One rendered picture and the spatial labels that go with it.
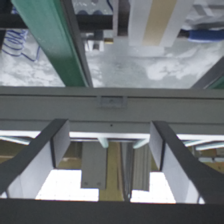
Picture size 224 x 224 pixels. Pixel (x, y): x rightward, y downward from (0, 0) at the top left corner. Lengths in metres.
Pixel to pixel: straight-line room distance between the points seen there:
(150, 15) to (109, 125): 0.24
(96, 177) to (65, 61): 6.33
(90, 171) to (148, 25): 6.26
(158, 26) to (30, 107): 0.31
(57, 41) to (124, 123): 0.16
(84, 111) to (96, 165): 6.21
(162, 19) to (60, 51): 0.26
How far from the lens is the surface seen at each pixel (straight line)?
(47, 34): 0.18
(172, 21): 0.41
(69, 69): 0.22
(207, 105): 0.31
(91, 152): 6.50
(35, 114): 0.29
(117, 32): 0.50
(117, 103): 0.25
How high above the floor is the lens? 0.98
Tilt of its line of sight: 17 degrees down
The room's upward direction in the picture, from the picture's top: 179 degrees counter-clockwise
